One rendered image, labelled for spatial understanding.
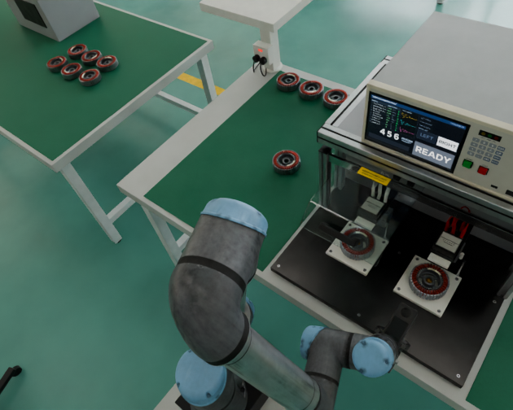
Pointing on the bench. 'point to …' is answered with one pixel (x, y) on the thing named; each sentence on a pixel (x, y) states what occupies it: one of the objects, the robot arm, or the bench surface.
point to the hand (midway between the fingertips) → (396, 333)
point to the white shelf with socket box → (252, 14)
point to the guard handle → (339, 235)
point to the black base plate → (381, 278)
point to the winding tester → (467, 98)
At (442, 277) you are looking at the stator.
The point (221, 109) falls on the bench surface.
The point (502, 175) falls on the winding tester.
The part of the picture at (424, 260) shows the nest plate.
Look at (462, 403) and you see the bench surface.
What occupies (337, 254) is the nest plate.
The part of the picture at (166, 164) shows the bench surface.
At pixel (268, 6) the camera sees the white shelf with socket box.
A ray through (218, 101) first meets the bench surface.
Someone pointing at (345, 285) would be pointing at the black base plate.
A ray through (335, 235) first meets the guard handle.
